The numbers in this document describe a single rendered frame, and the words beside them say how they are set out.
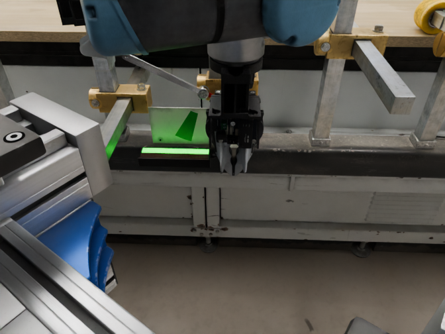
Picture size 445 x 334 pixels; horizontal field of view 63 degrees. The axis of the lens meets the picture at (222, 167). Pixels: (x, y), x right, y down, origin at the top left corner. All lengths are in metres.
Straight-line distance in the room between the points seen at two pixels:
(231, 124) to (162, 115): 0.39
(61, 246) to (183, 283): 1.07
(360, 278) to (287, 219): 0.36
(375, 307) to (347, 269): 0.18
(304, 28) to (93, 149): 0.26
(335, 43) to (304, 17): 0.46
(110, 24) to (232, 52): 0.20
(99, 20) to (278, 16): 0.14
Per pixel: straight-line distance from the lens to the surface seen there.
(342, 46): 0.81
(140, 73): 0.98
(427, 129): 0.98
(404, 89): 0.63
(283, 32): 0.34
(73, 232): 0.44
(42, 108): 0.49
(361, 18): 1.19
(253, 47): 0.47
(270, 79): 1.06
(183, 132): 0.88
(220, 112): 0.49
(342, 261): 1.60
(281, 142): 0.91
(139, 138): 0.94
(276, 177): 1.00
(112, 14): 0.31
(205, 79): 0.82
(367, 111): 1.17
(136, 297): 1.46
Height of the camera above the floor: 1.21
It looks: 38 degrees down
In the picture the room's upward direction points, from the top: straight up
